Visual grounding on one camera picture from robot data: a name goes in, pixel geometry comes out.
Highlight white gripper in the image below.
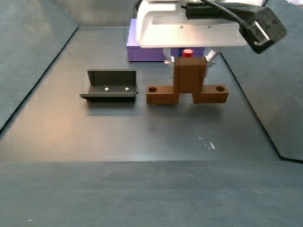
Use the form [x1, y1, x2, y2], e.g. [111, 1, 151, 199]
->
[135, 0, 267, 69]

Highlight brown T-shaped block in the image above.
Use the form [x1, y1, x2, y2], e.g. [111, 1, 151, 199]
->
[146, 57, 229, 105]

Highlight purple base board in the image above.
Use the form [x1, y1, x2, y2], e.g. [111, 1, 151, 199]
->
[127, 19, 205, 62]

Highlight red peg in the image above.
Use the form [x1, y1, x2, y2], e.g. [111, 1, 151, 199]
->
[183, 49, 194, 58]

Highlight black camera cable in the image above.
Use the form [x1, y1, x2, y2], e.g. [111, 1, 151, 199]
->
[201, 0, 254, 30]

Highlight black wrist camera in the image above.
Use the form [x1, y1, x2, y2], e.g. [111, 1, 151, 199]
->
[185, 0, 287, 54]

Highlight black angle bracket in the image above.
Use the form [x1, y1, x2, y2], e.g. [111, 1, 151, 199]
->
[79, 69, 138, 100]

